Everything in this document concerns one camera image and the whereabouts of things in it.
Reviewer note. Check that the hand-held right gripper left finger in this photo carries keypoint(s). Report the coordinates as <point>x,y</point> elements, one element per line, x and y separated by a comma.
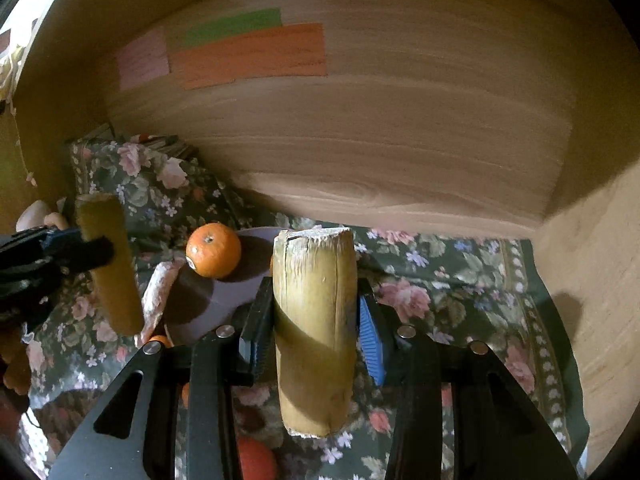
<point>259,345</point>

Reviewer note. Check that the orange paper note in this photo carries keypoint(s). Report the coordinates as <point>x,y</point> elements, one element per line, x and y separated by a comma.
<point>250,57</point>

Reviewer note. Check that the green paper note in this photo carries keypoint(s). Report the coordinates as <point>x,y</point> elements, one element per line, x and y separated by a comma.
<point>232,27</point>

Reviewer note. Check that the orange with sticker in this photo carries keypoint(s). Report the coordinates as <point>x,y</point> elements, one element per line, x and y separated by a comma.
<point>214,250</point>

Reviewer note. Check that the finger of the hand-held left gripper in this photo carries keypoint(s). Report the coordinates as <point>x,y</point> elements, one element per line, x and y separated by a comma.
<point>87,252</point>

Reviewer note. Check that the person's left hand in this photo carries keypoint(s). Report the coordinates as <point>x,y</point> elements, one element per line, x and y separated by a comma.
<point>37,216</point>

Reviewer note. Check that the grey round plate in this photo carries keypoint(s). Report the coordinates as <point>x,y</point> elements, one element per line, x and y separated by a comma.
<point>225,295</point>

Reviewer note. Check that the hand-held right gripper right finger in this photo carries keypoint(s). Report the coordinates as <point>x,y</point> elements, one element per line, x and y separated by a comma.
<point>372,345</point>

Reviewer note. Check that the floral printed cloth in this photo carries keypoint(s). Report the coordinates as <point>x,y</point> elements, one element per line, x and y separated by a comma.
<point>440,290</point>

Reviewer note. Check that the floral pillow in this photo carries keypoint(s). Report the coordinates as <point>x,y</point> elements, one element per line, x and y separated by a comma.
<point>150,185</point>

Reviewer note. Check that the pink paper note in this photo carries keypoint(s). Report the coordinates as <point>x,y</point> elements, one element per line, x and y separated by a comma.
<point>143,60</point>

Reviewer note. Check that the pale peeled sugarcane piece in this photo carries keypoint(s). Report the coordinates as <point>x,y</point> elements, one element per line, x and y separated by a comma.
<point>157,295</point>

